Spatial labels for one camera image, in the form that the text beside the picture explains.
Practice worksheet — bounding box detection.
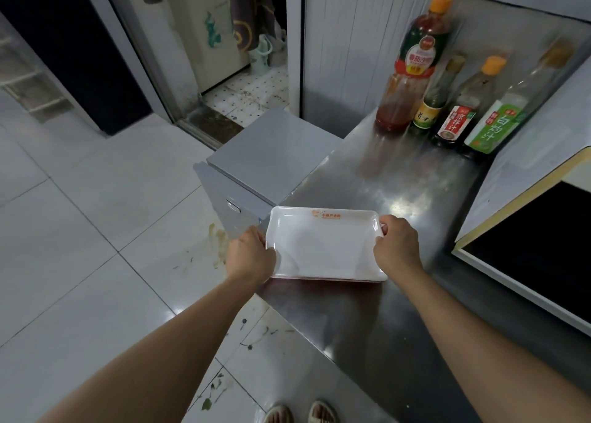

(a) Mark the person's right hand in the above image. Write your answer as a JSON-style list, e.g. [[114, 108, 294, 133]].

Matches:
[[372, 214, 425, 284]]

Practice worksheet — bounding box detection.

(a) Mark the person's left hand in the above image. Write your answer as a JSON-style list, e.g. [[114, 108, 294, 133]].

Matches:
[[225, 225, 278, 286]]

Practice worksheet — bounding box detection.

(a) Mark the white rectangular plate orange print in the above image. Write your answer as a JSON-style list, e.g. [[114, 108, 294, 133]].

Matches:
[[265, 205, 388, 283]]

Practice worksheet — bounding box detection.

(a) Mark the small green glass bottle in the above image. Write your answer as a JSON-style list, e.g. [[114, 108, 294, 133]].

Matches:
[[408, 54, 466, 138]]

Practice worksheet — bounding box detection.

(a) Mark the dark sauce bottle orange cap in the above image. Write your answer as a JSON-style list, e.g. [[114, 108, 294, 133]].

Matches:
[[432, 56, 508, 149]]

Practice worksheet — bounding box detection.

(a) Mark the clear bottle green label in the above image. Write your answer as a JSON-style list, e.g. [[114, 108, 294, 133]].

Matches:
[[461, 37, 576, 158]]

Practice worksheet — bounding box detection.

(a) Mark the white microwave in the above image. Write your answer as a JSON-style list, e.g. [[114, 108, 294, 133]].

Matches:
[[451, 53, 591, 338]]

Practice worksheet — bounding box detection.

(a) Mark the red sauce bottle orange cap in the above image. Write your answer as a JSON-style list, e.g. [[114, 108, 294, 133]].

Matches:
[[374, 0, 458, 134]]

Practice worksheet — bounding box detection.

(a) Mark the person's right forearm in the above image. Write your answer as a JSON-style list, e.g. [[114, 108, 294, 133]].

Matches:
[[399, 265, 591, 423]]

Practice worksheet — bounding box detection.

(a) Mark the person's left forearm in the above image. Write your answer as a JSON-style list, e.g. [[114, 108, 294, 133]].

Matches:
[[39, 275, 264, 423]]

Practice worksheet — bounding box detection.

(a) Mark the stainless steel table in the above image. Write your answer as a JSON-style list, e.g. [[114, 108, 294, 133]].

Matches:
[[256, 109, 591, 423]]

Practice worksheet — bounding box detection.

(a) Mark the person's left beige sandal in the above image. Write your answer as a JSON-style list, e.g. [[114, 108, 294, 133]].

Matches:
[[263, 404, 294, 423]]

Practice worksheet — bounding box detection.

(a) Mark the pale green plastic basket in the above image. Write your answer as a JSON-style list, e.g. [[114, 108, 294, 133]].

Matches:
[[247, 34, 273, 77]]

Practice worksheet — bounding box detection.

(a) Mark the white chest freezer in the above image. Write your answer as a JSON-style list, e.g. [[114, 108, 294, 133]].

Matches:
[[161, 0, 252, 94]]

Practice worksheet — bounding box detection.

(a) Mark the dark swirl patterned curtain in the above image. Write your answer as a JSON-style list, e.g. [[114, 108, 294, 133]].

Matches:
[[134, 0, 278, 52]]

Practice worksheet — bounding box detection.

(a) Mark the black upright display fridge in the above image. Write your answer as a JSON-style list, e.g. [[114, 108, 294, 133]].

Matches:
[[0, 0, 153, 136]]

